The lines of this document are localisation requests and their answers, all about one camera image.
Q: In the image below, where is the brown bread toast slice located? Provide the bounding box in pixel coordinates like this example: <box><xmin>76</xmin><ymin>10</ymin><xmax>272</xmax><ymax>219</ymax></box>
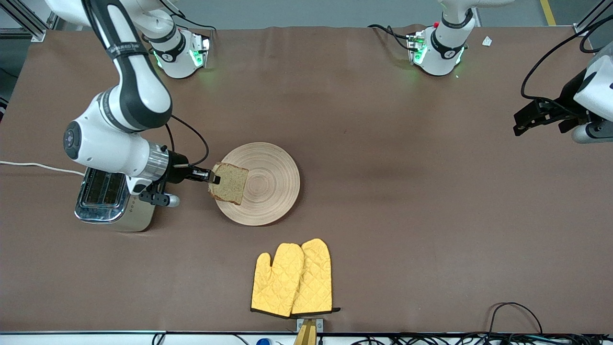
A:
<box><xmin>207</xmin><ymin>161</ymin><xmax>250</xmax><ymax>206</ymax></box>

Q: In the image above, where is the round light wooden plate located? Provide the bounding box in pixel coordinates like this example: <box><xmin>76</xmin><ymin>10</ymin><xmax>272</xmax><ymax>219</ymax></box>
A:
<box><xmin>214</xmin><ymin>142</ymin><xmax>301</xmax><ymax>227</ymax></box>

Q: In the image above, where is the silver base connector plate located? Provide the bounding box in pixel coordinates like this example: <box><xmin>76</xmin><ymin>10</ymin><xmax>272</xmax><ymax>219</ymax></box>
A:
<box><xmin>407</xmin><ymin>31</ymin><xmax>427</xmax><ymax>66</ymax></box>
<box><xmin>190</xmin><ymin>34</ymin><xmax>212</xmax><ymax>69</ymax></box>

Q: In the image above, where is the beige chrome two-slot toaster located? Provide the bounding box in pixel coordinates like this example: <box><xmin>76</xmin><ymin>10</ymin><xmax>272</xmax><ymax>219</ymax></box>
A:
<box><xmin>74</xmin><ymin>167</ymin><xmax>157</xmax><ymax>233</ymax></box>

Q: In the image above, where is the yellow quilted oven mitt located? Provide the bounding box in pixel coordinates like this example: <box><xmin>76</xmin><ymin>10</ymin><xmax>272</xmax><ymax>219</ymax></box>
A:
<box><xmin>290</xmin><ymin>238</ymin><xmax>341</xmax><ymax>316</ymax></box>
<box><xmin>250</xmin><ymin>242</ymin><xmax>306</xmax><ymax>318</ymax></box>

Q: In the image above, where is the brown table cover cloth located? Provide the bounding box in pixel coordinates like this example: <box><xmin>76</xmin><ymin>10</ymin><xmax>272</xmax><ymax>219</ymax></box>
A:
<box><xmin>0</xmin><ymin>25</ymin><xmax>613</xmax><ymax>334</ymax></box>

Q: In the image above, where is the black right arm wrist cable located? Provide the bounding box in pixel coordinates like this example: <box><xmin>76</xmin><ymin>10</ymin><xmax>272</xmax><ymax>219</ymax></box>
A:
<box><xmin>164</xmin><ymin>114</ymin><xmax>210</xmax><ymax>168</ymax></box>

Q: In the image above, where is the black arm wrist cable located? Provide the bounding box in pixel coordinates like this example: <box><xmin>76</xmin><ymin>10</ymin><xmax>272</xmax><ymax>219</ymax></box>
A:
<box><xmin>164</xmin><ymin>114</ymin><xmax>210</xmax><ymax>168</ymax></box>
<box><xmin>521</xmin><ymin>13</ymin><xmax>613</xmax><ymax>118</ymax></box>

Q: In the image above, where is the black left arm wrist cable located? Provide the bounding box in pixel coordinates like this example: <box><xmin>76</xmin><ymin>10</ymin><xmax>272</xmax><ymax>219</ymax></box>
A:
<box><xmin>521</xmin><ymin>13</ymin><xmax>613</xmax><ymax>118</ymax></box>

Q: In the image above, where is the black right arm base cable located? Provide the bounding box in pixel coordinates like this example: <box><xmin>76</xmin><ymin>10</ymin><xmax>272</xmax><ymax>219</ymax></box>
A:
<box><xmin>170</xmin><ymin>17</ymin><xmax>216</xmax><ymax>37</ymax></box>

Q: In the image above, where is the black arm base cable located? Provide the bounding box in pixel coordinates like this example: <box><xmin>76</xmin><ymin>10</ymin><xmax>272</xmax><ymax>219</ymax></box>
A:
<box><xmin>170</xmin><ymin>17</ymin><xmax>216</xmax><ymax>37</ymax></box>
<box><xmin>367</xmin><ymin>23</ymin><xmax>414</xmax><ymax>52</ymax></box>

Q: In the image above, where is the white toaster power cable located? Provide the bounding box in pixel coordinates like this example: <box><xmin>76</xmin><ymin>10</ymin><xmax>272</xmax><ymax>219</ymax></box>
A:
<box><xmin>0</xmin><ymin>160</ymin><xmax>87</xmax><ymax>177</ymax></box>

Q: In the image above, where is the black looped cable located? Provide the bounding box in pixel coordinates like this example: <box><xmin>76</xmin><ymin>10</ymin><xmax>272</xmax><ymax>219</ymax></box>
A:
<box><xmin>488</xmin><ymin>301</ymin><xmax>544</xmax><ymax>335</ymax></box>

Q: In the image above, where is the black left arm base cable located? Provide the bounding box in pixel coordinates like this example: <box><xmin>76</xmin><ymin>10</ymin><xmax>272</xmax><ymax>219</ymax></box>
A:
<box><xmin>367</xmin><ymin>23</ymin><xmax>414</xmax><ymax>52</ymax></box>

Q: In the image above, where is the silver metal mounting bracket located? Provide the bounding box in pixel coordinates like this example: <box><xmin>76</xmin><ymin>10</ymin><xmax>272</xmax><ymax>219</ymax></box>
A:
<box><xmin>296</xmin><ymin>317</ymin><xmax>324</xmax><ymax>333</ymax></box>

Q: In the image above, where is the aluminium frame profile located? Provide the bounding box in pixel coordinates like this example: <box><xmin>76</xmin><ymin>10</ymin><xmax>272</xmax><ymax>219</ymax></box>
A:
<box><xmin>0</xmin><ymin>0</ymin><xmax>60</xmax><ymax>43</ymax></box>

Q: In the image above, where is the black cable bundle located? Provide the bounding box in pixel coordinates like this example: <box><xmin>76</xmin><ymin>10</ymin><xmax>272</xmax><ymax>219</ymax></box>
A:
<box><xmin>353</xmin><ymin>333</ymin><xmax>613</xmax><ymax>345</ymax></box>

